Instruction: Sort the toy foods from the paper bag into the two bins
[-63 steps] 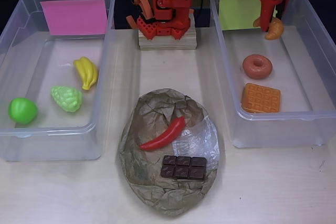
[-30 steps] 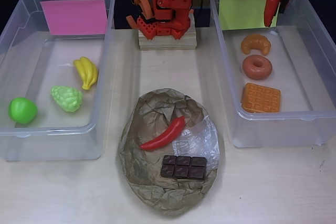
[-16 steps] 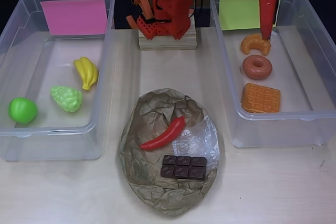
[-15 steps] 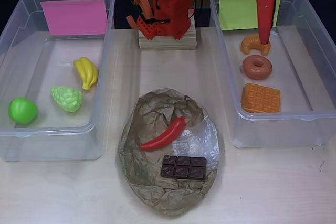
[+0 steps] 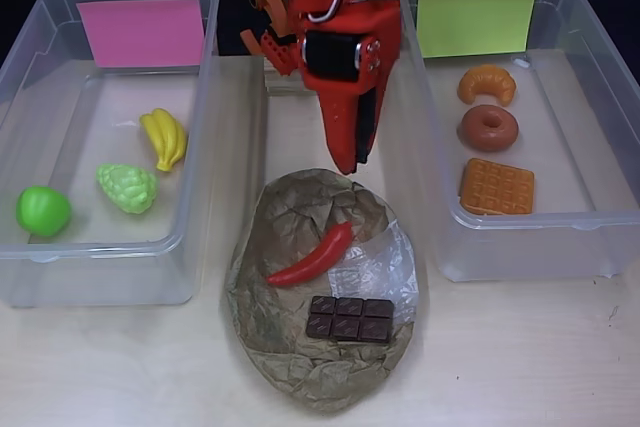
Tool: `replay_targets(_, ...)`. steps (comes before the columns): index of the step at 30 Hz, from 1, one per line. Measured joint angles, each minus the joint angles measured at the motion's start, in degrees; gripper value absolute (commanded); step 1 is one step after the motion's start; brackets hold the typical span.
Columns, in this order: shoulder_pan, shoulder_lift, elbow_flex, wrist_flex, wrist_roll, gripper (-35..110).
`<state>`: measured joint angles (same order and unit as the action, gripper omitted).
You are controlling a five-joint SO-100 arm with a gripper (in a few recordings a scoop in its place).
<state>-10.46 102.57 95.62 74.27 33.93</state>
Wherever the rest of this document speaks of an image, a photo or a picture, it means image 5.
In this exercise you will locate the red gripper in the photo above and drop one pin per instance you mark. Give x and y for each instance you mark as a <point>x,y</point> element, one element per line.
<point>331,53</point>

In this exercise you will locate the brown toy doughnut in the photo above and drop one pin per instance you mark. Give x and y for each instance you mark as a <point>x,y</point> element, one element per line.
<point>475,134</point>

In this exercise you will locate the red toy chili pepper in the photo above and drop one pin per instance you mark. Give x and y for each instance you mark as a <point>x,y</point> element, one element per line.
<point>320,257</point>

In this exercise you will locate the orange toy croissant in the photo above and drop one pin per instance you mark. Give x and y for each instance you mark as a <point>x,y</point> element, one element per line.
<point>487,79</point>

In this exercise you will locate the orange toy waffle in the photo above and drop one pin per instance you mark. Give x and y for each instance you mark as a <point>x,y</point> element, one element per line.
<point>500,187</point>

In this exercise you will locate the dark toy chocolate bar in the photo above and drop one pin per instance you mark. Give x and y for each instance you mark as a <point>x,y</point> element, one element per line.
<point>350,319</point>

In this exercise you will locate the yellow toy banana bunch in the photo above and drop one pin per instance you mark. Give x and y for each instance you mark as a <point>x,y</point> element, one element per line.
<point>165,139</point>

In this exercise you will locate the light green toy grapes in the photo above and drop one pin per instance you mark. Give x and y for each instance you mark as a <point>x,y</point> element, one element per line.
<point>127,189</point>

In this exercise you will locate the green toy apple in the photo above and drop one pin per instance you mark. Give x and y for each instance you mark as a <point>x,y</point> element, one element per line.
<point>42,209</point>

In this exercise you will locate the yellow-green paper label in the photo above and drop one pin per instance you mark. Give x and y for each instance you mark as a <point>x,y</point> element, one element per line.
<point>475,22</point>

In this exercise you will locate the clear plastic bin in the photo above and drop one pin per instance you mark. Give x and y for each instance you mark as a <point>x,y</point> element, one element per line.
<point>75,247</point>
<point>565,172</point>

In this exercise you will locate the pink paper label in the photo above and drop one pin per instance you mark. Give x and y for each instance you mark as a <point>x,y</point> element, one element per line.
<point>140,32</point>

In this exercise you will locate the plywood base block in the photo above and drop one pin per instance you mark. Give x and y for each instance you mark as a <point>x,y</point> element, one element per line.
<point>285,84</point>

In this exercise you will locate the orange printed clamp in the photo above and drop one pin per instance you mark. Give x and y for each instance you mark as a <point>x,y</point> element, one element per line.
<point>272,2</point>

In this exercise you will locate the crumpled brown paper bag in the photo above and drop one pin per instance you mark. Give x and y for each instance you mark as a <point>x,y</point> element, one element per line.
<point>280,362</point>

